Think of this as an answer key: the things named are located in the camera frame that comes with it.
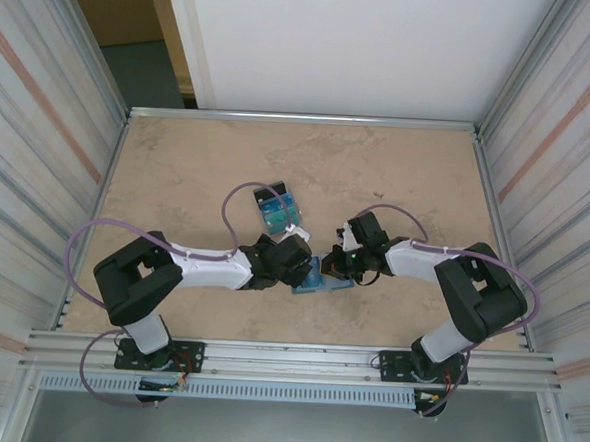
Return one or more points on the blue printed card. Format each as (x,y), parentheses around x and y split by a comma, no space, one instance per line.
(313,283)

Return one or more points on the blue leather card holder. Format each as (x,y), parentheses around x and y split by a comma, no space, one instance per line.
(338,285)

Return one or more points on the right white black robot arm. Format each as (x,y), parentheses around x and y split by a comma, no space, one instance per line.
(413,260)

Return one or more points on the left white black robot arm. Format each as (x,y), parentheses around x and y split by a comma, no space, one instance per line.
(207,271)

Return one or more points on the teal card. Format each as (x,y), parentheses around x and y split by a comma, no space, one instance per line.
(280,222)

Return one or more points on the dark blue card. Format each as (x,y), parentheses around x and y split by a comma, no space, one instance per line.
(278,206)

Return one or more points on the black card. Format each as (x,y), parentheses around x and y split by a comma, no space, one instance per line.
(272,192)

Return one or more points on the grey metal sheet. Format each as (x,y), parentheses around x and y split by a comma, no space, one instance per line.
(287,431)

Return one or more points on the small green circuit board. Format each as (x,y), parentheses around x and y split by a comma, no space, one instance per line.
(157,386)

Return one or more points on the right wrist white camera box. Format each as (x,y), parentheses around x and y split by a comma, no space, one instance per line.
(349,239)

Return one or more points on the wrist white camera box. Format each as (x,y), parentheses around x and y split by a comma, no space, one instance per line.
(349,239)
(296,232)

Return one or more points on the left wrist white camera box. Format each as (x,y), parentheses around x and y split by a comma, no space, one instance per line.
(296,232)

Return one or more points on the long aluminium mounting rail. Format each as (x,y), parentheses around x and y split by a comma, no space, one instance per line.
(291,361)

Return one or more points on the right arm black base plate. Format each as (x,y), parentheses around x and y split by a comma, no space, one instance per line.
(391,367)

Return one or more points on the aluminium table edge rail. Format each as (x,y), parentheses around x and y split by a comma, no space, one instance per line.
(96,219)
(503,244)
(306,119)

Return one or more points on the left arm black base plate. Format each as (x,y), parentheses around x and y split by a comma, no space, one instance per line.
(191,357)

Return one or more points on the translucent striped enclosure panel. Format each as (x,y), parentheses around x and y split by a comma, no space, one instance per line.
(570,147)
(31,115)

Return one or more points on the aluminium frame post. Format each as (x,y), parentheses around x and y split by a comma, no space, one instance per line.
(522,69)

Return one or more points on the white door frame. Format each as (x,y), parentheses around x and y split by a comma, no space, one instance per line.
(188,34)

